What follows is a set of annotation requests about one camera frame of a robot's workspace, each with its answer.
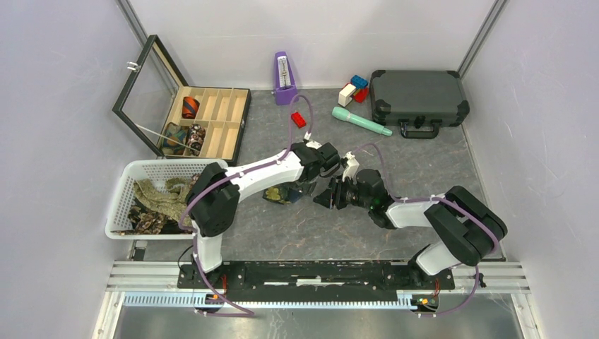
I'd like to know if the red toy block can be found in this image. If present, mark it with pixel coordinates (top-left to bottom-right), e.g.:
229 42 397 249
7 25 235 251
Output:
352 88 369 103

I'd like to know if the mint green flashlight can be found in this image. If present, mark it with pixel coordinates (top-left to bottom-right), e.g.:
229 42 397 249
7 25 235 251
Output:
331 107 393 136

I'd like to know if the orange navy rolled tie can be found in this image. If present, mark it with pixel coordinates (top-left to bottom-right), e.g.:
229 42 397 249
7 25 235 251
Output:
182 96 201 119

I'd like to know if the purple metronome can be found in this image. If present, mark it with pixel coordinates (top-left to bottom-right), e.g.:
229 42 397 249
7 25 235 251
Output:
273 52 298 106

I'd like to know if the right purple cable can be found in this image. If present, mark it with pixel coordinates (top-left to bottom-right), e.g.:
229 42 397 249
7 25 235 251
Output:
348 142 502 319

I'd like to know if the navy yellow floral tie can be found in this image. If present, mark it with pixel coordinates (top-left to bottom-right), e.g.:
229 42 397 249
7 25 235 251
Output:
262 182 316 205

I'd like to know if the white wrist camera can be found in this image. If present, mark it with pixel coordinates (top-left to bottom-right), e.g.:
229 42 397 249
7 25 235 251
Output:
303 132 322 150
341 152 360 182

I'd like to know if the white toy block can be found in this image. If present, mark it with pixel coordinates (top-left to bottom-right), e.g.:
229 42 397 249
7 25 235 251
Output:
338 83 357 107

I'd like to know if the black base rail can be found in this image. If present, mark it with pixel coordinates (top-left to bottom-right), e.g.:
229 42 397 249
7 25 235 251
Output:
177 260 456 303

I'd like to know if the red toy brick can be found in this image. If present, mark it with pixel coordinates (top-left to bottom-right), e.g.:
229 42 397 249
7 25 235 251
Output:
290 112 307 129

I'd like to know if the olive green tie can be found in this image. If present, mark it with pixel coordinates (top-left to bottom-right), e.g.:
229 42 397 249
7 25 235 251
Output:
133 177 191 222

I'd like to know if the dark grey carrying case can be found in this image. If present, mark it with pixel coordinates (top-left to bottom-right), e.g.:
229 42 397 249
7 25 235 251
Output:
369 69 470 139

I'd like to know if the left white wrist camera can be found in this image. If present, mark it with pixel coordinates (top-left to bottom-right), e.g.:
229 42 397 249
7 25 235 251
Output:
303 132 322 150

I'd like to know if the teal patterned rolled tie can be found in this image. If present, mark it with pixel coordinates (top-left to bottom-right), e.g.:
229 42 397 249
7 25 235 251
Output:
161 122 189 155

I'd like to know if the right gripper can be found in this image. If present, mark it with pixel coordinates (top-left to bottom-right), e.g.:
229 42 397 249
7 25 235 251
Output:
312 173 372 210

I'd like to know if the wooden tie organizer box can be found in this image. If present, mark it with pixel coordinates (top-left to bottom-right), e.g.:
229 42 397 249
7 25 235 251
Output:
112 35 251 166

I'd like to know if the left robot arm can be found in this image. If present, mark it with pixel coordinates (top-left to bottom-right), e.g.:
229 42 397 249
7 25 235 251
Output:
182 141 342 288

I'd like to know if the white plastic basket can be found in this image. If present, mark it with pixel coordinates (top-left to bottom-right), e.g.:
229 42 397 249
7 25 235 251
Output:
105 158 228 240

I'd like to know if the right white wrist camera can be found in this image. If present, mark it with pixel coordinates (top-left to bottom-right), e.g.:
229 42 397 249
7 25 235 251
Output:
341 152 360 182

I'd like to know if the dark floral rolled tie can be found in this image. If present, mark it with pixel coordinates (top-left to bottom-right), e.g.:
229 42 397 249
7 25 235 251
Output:
186 124 206 156

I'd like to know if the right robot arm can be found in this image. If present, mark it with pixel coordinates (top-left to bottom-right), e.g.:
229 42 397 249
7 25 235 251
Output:
313 169 508 288

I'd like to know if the blue toy brick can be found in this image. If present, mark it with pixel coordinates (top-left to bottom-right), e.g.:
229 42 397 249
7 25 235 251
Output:
350 75 368 89

